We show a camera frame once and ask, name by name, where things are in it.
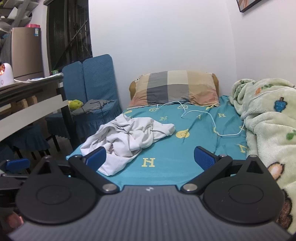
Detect grey cloth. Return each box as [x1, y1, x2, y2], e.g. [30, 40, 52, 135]
[70, 99, 115, 115]

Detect dark dining table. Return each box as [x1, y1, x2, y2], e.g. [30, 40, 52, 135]
[0, 73, 75, 152]

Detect brown pillow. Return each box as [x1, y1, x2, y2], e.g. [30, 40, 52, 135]
[129, 73, 220, 101]

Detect papers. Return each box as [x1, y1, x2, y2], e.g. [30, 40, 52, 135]
[14, 72, 64, 83]

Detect beige refrigerator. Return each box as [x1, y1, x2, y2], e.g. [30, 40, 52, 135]
[4, 27, 45, 81]

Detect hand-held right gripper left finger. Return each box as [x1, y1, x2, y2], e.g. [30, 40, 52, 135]
[29, 146, 120, 194]

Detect white shirt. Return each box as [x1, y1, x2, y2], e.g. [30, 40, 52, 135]
[80, 115, 175, 176]

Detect green plush toy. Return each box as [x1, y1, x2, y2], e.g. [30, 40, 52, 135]
[68, 100, 84, 111]

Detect white round humidifier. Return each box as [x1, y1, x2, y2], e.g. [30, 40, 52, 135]
[0, 63, 15, 88]

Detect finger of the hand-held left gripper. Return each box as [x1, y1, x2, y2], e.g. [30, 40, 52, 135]
[0, 159, 31, 174]

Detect bed with teal printed sheet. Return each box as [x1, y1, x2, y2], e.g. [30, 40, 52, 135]
[66, 95, 255, 186]

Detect dark window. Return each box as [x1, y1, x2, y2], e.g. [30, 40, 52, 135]
[46, 0, 93, 73]

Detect checkered pillow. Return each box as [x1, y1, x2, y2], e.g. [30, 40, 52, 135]
[127, 70, 220, 108]

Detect pale green fleece blanket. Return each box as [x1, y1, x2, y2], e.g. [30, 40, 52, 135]
[229, 77, 296, 232]

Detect white charging cable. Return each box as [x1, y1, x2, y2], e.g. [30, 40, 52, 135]
[151, 101, 247, 138]

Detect framed wall picture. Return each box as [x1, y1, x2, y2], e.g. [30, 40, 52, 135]
[236, 0, 263, 13]

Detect blue covered chair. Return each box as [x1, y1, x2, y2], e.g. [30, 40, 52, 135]
[71, 54, 123, 149]
[8, 125, 52, 161]
[45, 61, 85, 152]

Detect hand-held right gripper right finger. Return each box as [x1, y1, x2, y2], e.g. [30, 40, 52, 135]
[181, 146, 270, 194]

